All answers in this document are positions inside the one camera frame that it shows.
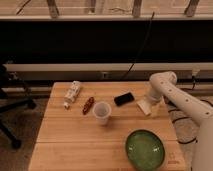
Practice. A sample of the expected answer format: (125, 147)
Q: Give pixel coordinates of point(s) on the white rectangular sponge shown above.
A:
(144, 106)

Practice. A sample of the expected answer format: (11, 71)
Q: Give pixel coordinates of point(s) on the white tube bottle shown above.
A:
(71, 94)

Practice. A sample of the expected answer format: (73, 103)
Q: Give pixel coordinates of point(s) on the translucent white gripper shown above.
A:
(155, 110)

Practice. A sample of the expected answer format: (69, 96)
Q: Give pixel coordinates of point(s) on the black smartphone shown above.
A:
(123, 99)

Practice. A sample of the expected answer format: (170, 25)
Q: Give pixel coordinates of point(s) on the black office chair base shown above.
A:
(5, 77)

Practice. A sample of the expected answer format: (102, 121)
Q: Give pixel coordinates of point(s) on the red brown oblong object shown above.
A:
(88, 105)

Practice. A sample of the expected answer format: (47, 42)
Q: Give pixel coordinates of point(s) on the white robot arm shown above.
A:
(163, 84)

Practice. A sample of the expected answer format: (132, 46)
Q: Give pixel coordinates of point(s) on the wooden table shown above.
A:
(68, 140)

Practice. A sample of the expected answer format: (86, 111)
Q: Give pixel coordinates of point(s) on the translucent white cup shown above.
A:
(102, 111)

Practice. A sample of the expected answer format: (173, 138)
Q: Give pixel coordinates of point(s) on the green ceramic plate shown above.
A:
(145, 150)

